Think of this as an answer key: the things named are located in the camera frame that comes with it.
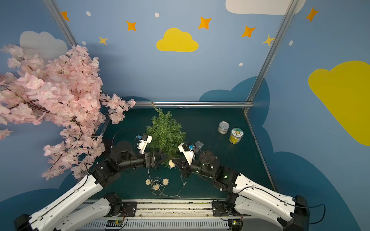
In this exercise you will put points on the left aluminium frame post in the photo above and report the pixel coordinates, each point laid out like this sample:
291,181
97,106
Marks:
55,12

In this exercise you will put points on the small green christmas tree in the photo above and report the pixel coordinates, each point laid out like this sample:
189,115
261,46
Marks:
166,135

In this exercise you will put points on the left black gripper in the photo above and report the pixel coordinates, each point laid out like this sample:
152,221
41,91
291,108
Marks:
153,160

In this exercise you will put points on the right aluminium frame post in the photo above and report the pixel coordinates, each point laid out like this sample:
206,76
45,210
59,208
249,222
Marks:
282,30

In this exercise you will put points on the horizontal aluminium frame rail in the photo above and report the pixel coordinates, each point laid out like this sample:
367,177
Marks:
194,104

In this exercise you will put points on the small circuit board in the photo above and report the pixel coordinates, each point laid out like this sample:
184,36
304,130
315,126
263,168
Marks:
114,225
235,225

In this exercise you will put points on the clear battery box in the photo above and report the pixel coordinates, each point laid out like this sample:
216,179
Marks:
199,144

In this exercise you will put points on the right small circuit board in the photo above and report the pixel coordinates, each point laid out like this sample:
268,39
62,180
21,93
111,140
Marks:
235,225

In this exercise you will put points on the aluminium frame post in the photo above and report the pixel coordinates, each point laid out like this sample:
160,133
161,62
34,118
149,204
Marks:
55,12
282,30

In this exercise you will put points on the silver tin can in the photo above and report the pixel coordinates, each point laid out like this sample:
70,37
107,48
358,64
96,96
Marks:
223,127

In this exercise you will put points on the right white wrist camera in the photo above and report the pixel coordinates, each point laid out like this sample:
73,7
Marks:
188,152

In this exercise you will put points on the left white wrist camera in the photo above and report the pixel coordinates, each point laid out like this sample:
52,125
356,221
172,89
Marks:
143,141

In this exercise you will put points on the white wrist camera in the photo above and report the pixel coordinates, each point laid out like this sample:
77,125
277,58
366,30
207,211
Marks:
188,152
143,141

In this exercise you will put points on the pink cherry blossom tree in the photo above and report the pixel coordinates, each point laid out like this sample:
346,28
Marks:
66,91

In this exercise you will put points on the yellow green tin can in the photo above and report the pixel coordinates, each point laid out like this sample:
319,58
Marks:
236,135

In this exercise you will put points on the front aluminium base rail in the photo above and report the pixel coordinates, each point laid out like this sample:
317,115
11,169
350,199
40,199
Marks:
168,215

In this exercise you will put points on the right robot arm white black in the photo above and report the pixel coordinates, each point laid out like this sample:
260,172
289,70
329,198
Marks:
247,197

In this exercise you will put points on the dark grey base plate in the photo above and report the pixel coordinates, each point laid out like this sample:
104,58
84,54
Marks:
128,208

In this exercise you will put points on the string lights with rattan balls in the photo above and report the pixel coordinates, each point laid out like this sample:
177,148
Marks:
158,185

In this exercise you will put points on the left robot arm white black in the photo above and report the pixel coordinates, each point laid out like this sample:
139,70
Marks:
61,214

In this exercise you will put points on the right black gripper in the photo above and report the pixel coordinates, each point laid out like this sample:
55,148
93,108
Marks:
183,163

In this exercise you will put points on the left small circuit board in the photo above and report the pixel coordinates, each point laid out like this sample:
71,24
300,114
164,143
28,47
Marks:
114,225

